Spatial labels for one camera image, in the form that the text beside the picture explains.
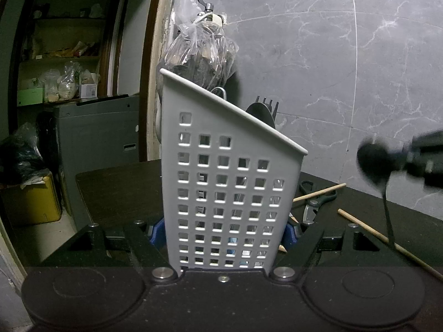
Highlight clear plastic bag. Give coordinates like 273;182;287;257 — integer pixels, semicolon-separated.
161;0;240;92

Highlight grey appliance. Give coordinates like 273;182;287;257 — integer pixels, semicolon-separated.
52;93;142;217

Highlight black garbage bag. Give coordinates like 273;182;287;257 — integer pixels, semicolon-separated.
0;123;44;184

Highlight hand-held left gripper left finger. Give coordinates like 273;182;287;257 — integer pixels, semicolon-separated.
42;216;176;281

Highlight yellow bin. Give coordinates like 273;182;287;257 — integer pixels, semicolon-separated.
0;171;63;225

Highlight green box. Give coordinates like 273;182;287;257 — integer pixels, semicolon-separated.
17;88;45;106

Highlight dark green handled scissors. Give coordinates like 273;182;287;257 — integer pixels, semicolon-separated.
298;180;338;225

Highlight metal wall faucet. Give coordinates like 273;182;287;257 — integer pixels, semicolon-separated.
197;0;227;26

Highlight small white box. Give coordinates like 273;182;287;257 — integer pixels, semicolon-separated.
79;83;99;98

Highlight clear bags of food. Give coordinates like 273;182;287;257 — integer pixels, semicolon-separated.
43;62;80;102

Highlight white perforated utensil basket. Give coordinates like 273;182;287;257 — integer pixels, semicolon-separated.
159;68;308;272

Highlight dark wooden shelf cabinet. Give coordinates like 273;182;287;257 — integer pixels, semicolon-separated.
9;0;132;106

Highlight black ladle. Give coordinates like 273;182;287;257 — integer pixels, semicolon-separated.
356;138;397;248

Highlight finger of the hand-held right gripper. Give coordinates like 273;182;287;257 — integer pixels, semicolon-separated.
403;131;443;189

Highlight cream door frame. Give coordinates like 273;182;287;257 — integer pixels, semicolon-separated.
0;0;181;284

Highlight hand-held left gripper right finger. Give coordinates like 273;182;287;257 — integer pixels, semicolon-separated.
269;219;403;281

